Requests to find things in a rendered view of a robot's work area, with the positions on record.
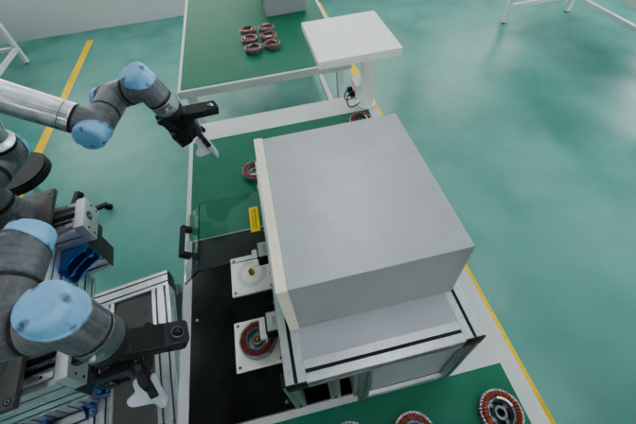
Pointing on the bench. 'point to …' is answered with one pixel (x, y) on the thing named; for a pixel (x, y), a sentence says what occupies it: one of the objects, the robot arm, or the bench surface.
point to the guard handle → (184, 242)
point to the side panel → (411, 373)
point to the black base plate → (277, 401)
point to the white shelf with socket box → (352, 48)
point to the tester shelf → (373, 336)
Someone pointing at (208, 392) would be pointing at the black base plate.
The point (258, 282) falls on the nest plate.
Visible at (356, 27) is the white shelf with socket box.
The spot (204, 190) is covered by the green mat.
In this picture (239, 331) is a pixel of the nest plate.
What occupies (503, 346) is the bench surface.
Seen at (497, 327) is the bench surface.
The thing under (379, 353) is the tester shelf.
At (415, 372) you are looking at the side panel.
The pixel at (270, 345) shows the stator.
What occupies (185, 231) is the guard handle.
